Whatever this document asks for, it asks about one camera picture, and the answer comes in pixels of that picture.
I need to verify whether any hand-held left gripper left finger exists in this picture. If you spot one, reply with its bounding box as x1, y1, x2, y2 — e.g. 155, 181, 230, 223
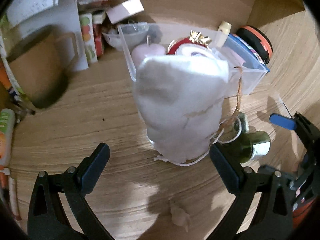
27, 142, 114, 240

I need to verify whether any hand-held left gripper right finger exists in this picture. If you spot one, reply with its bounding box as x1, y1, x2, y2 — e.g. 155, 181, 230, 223
209, 143, 294, 240

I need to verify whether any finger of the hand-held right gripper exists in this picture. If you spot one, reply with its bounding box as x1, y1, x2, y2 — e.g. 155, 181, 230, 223
269, 112, 320, 146
258, 164, 304, 190

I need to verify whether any clear plastic storage box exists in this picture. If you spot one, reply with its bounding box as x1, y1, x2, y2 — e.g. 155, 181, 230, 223
117, 22, 268, 96

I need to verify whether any white drawstring bag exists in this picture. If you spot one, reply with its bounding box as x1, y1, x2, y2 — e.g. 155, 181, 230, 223
133, 54, 231, 168

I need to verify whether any pink plush keychain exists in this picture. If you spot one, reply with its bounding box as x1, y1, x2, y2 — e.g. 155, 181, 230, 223
131, 35, 167, 66

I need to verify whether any red ornament with gold bow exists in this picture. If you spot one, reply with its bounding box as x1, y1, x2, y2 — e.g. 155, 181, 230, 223
167, 30, 213, 55

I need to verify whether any wooden desktop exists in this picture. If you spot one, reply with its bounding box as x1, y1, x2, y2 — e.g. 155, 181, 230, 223
7, 12, 320, 240

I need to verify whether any large dark green bottle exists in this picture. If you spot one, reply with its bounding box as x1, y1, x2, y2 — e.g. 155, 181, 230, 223
234, 130, 272, 164

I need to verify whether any brown twine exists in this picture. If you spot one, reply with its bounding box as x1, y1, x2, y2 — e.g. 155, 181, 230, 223
184, 66, 244, 137

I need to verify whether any pink fluffy tuft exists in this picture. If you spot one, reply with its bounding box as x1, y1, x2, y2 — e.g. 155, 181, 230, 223
168, 200, 191, 232

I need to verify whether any black orange round case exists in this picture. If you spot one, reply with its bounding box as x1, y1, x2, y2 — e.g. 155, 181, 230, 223
236, 25, 273, 64

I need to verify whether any pink white tube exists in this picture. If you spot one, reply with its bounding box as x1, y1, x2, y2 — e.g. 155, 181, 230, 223
7, 176, 22, 221

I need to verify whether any green tube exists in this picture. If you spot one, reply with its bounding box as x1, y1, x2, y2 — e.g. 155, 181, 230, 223
0, 108, 16, 167

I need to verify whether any cream cap tube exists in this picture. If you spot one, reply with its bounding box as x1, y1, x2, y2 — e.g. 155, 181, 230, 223
217, 21, 232, 48

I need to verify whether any brown mug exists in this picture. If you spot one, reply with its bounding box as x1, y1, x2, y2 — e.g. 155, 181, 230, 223
6, 25, 83, 109

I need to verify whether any orange printed book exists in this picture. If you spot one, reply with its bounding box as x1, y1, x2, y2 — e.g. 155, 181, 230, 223
0, 55, 27, 103

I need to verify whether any red printed box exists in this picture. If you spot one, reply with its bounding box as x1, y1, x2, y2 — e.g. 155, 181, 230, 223
92, 22, 105, 57

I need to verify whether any clear plastic bowl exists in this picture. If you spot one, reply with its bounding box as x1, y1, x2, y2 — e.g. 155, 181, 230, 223
102, 24, 148, 52

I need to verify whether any fruit print box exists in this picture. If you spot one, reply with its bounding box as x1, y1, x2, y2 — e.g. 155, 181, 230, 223
78, 12, 99, 64

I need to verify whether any grey white folder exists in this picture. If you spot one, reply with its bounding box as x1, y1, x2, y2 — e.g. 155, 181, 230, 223
19, 0, 89, 72

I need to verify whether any pink cardboard box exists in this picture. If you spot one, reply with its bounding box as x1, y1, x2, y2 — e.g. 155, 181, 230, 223
106, 0, 145, 25

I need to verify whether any white paper calendar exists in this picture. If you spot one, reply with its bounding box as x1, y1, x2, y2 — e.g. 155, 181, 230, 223
6, 0, 62, 27

